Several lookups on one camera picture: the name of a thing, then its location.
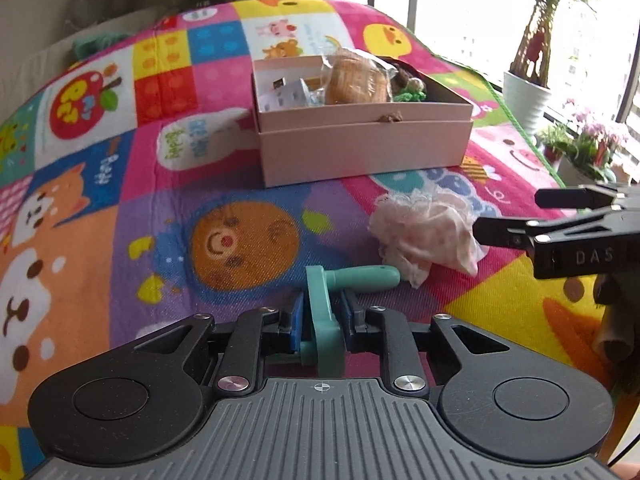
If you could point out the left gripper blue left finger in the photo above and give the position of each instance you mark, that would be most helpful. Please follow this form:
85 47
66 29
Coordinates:
291 323

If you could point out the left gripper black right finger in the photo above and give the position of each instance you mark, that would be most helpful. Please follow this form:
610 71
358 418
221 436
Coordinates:
356 330

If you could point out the teal plastic crank handle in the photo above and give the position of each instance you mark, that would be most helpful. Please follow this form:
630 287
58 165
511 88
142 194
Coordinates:
323 341

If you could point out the pink lace cloth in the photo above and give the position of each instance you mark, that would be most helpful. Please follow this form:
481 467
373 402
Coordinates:
417 231

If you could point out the crochet doll with green dress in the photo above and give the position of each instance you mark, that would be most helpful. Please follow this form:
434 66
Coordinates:
407 86

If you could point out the brown bread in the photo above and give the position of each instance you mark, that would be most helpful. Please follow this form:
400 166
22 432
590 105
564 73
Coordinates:
355 77

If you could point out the person's right hand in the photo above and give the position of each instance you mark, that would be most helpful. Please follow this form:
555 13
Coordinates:
617 338

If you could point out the pink flowering plant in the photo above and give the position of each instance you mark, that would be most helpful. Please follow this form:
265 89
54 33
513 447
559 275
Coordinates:
587 149

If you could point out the white ribbed plant pot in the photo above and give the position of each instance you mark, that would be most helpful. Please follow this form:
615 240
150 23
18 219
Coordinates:
526 101

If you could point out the pink cardboard box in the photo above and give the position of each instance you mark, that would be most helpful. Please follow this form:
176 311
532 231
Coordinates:
327 142

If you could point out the potted palm plant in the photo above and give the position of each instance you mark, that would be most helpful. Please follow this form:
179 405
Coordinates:
532 59

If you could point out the green cloth on sofa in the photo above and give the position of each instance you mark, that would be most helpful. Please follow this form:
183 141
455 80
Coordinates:
84 48

